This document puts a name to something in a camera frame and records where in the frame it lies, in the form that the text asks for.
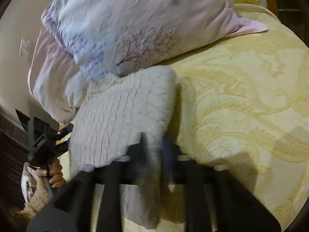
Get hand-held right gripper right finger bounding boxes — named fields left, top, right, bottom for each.
left=162, top=137, right=282, bottom=232

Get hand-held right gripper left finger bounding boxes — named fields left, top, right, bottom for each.
left=26, top=132, right=151, bottom=232

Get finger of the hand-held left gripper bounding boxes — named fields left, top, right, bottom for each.
left=54, top=138, right=72, bottom=152
left=52, top=123, right=74, bottom=139

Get grey cable-knit sweater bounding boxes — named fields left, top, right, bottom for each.
left=69, top=65, right=177, bottom=230

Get person's left forearm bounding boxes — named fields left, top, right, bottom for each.
left=14, top=182, right=53, bottom=223

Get person's left hand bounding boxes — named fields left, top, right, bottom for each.
left=35, top=158, right=65, bottom=188

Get dark wooden cabinet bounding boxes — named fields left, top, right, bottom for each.
left=0, top=109, right=33, bottom=213

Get pink printed garment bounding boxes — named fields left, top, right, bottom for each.
left=20, top=162, right=37, bottom=204

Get pink floral pillow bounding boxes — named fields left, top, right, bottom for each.
left=27, top=26, right=90, bottom=124

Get yellow patterned bedspread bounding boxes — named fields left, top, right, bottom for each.
left=58, top=0, right=309, bottom=232

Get white tree-print pillow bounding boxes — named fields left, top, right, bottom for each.
left=41, top=0, right=269, bottom=79

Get white wall switch plate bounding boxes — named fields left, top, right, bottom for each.
left=19, top=36, right=32, bottom=59

